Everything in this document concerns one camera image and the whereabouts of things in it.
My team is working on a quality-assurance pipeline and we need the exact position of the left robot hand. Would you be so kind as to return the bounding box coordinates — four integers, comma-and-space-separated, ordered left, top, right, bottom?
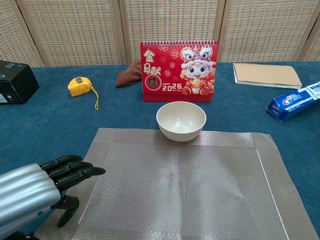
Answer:
0, 154, 106, 235

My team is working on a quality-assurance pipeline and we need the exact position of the brown woven placemat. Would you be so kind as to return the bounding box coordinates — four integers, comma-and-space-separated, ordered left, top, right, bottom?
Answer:
33, 127, 320, 240

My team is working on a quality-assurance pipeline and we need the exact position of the white small bowl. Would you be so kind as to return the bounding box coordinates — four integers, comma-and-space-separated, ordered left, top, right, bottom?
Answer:
156, 101, 207, 143

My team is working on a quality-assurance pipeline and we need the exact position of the black cardboard box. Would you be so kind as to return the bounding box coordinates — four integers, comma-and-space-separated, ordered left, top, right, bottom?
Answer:
0, 59, 40, 105

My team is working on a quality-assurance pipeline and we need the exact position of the yellow tape measure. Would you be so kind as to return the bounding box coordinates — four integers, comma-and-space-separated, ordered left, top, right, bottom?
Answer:
67, 76, 100, 111

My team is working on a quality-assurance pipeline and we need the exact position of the brown crumpled cloth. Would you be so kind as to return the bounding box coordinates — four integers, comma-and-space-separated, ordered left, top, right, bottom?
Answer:
115, 59, 142, 88

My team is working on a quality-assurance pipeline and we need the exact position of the red desk calendar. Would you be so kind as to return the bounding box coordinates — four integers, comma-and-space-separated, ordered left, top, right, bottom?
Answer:
139, 39, 219, 103

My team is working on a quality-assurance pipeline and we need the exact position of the woven bamboo folding screen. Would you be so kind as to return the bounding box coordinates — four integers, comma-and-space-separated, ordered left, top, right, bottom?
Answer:
0, 0, 320, 68

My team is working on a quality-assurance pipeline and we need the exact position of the kraft spiral notebook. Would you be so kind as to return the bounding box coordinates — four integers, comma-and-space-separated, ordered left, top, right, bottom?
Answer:
232, 62, 303, 90

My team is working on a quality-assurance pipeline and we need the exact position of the blue toothpaste box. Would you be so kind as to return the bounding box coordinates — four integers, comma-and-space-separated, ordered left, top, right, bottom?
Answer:
265, 81, 320, 122

